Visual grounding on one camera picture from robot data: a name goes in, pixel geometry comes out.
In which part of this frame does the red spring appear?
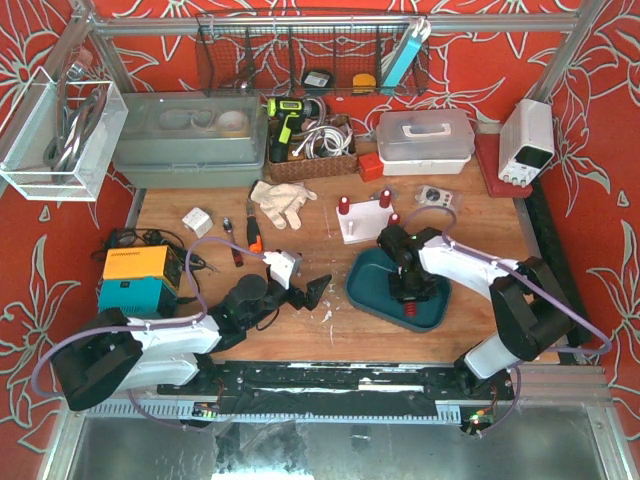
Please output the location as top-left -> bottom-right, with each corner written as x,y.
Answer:
379,189 -> 392,209
338,196 -> 350,215
404,302 -> 417,318
387,213 -> 400,226

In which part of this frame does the orange black handled screwdriver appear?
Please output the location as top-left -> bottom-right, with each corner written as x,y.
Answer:
246,199 -> 263,253

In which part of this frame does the bagged white control box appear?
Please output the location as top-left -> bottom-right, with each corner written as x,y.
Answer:
415,185 -> 463,212

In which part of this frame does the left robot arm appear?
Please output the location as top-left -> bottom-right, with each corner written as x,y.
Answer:
51,274 -> 332,411

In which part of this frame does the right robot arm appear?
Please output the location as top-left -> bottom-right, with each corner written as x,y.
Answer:
377,225 -> 576,390

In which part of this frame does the teal plastic tray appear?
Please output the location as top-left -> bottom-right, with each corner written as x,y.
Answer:
345,248 -> 452,333

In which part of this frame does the white work glove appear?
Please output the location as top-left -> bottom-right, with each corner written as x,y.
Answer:
249,180 -> 317,230

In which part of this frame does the orange power cube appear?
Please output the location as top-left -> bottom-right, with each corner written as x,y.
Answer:
357,152 -> 384,182

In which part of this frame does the small white adapter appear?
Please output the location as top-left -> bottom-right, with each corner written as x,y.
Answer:
182,207 -> 213,239

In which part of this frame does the white plastic toolbox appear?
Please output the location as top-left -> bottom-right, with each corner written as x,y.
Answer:
376,109 -> 475,176

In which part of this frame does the woven basket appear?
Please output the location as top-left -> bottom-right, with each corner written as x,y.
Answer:
265,139 -> 358,183

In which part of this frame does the red mat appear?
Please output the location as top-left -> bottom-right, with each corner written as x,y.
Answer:
475,133 -> 533,199

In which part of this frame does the orange teal device box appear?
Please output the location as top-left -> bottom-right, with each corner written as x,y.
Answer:
98,245 -> 182,319

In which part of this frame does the white power supply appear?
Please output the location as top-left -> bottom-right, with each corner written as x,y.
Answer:
498,99 -> 554,188

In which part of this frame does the grey storage box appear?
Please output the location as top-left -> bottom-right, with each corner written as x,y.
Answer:
112,92 -> 268,189

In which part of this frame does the yellow tape measure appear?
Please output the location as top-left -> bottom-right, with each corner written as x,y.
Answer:
352,73 -> 377,95

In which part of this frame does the blue white tool case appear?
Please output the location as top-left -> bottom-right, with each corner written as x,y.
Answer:
380,17 -> 432,95

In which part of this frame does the clear acrylic box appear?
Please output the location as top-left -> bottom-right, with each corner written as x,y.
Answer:
1,68 -> 128,202

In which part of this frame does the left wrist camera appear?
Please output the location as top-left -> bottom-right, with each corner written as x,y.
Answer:
263,251 -> 302,290

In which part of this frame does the white four-peg base plate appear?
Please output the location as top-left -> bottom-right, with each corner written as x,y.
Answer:
336,198 -> 396,245

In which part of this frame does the red handled small ratchet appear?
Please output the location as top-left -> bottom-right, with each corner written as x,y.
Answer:
222,217 -> 244,268

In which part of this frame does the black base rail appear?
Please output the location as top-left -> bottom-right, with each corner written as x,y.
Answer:
156,361 -> 514,417

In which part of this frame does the black cable duct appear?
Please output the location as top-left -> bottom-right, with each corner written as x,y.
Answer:
525,179 -> 588,320

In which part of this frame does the white coiled cable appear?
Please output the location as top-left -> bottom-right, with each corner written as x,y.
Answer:
292,124 -> 354,159

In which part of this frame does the green yellow cordless drill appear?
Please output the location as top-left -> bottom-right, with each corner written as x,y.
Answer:
266,97 -> 324,164

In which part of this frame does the black wire basket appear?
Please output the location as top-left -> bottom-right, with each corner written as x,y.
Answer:
195,7 -> 429,96

